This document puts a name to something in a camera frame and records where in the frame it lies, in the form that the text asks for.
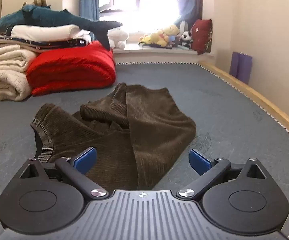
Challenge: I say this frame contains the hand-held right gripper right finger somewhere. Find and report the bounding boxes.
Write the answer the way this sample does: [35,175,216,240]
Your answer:
[176,149,268,202]

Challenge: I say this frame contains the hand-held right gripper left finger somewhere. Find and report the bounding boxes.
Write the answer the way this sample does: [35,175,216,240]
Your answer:
[19,147,109,201]

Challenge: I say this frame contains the brown corduroy pants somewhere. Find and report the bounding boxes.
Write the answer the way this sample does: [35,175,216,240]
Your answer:
[30,82,197,190]

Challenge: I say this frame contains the grey quilted bed mattress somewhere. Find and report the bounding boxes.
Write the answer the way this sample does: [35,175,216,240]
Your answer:
[0,62,289,240]

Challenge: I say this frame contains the red folded blanket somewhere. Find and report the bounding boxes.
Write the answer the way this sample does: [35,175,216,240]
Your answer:
[26,41,117,97]

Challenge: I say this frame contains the purple rolled mat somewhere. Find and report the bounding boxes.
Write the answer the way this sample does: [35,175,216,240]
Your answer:
[237,53,252,85]

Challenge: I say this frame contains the purple foam block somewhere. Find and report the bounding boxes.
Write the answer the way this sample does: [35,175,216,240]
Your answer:
[229,51,240,78]

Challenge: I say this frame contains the cream fleece folded blanket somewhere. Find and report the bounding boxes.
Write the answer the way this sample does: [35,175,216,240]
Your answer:
[0,44,39,103]

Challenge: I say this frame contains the panda plush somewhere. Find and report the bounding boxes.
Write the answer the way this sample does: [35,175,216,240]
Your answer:
[179,31,194,48]

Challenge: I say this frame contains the red cushion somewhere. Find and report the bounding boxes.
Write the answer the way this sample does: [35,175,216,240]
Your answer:
[191,19,213,55]

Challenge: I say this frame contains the white plush toy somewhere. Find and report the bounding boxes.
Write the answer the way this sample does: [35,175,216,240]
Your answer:
[107,27,129,49]

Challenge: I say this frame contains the yellow bear plush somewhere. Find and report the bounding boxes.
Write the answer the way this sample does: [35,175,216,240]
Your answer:
[151,30,170,47]

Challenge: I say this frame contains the small yellow plush toy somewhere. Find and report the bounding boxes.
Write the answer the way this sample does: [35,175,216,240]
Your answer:
[139,34,157,45]

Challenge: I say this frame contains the navy patterned folded blanket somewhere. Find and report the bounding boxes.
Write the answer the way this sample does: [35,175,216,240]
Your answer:
[0,34,93,53]

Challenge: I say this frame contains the white folded blanket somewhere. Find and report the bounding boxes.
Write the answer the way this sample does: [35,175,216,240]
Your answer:
[6,24,91,42]

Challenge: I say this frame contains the blue shark plush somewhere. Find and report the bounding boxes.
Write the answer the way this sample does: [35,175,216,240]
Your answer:
[0,4,123,50]

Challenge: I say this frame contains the blue curtain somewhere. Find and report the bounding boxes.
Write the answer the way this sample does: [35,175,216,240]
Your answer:
[79,0,100,22]
[173,0,203,30]

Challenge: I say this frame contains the brown plush toy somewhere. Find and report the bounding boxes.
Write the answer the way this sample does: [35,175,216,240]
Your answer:
[23,0,50,8]

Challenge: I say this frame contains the window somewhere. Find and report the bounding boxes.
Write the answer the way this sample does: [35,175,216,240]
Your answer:
[98,0,182,34]

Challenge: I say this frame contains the wooden bed frame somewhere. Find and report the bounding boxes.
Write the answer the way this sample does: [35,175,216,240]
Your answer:
[0,29,289,145]

